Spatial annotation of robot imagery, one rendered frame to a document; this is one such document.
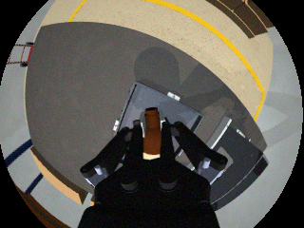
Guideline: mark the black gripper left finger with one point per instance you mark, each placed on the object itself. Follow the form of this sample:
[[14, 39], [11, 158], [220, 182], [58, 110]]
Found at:
[[109, 158]]

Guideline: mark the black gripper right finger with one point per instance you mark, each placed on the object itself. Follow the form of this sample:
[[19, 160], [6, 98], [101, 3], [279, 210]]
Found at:
[[208, 163]]

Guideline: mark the brown bottle with cream label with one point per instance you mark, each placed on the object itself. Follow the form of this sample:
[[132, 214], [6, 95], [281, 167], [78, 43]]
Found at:
[[153, 134]]

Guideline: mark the dark grey square tray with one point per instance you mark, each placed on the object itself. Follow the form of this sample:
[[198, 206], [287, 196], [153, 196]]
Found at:
[[140, 98]]

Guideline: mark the black crate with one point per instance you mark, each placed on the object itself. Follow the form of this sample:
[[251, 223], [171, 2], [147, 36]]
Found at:
[[242, 157]]

